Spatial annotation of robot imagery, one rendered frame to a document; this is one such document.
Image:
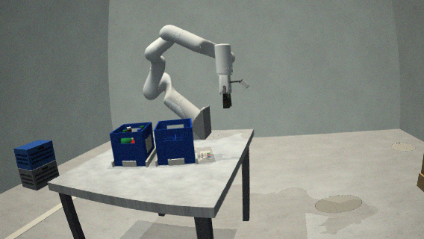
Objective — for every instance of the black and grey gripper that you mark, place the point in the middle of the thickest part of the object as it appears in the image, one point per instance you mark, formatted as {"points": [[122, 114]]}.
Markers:
{"points": [[224, 85]]}

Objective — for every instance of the white paper strip with colored squares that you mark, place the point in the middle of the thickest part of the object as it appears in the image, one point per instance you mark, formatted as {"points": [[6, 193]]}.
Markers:
{"points": [[205, 155]]}

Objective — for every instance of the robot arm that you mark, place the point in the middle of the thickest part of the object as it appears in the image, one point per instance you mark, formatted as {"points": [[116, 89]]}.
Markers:
{"points": [[173, 100]]}

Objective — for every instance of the blue crate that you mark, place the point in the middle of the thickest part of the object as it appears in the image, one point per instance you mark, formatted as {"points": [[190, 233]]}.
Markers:
{"points": [[180, 146], [138, 151]]}

